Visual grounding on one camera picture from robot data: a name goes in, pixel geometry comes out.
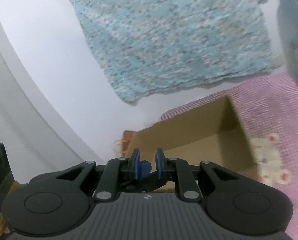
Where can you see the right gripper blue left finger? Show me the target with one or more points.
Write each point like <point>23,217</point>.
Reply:
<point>134,164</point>

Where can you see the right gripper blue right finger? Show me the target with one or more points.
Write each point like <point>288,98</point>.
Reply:
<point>160,162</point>

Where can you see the small blue object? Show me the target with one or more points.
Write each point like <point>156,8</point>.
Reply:
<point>145,168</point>

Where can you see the red gift bag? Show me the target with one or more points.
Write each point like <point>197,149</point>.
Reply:
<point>121,146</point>

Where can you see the brown cardboard box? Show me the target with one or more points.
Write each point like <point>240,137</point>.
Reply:
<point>212,132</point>

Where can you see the teal floral hanging cloth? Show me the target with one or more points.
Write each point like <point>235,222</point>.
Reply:
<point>147,47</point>

